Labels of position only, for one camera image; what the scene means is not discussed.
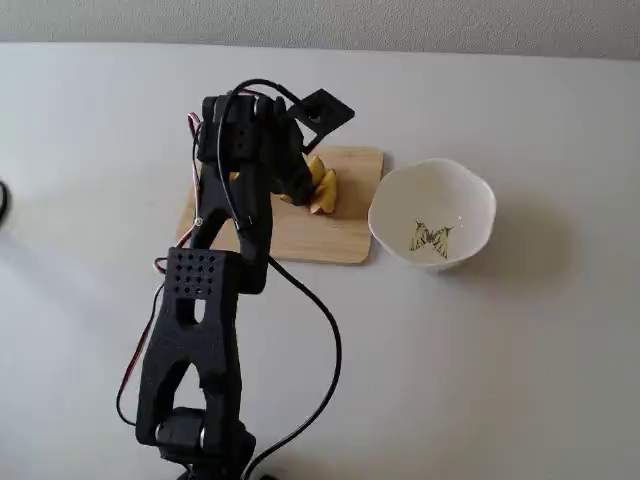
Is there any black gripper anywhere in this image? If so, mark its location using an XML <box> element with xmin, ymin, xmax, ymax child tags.
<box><xmin>251</xmin><ymin>95</ymin><xmax>317</xmax><ymax>210</ymax></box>

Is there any wooden cutting board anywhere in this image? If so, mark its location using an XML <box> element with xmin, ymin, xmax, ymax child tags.
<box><xmin>174</xmin><ymin>144</ymin><xmax>385</xmax><ymax>266</ymax></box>

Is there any white butterfly print bowl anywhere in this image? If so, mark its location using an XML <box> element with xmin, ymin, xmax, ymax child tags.
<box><xmin>367</xmin><ymin>158</ymin><xmax>497</xmax><ymax>273</ymax></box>

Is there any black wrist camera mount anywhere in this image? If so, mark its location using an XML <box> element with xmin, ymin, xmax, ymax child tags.
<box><xmin>287</xmin><ymin>88</ymin><xmax>356</xmax><ymax>154</ymax></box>

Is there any red and white servo wire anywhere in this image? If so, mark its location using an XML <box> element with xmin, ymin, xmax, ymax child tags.
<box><xmin>115</xmin><ymin>112</ymin><xmax>209</xmax><ymax>427</ymax></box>

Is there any black camera cable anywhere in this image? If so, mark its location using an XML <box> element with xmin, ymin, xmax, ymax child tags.
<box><xmin>219</xmin><ymin>78</ymin><xmax>344</xmax><ymax>480</ymax></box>

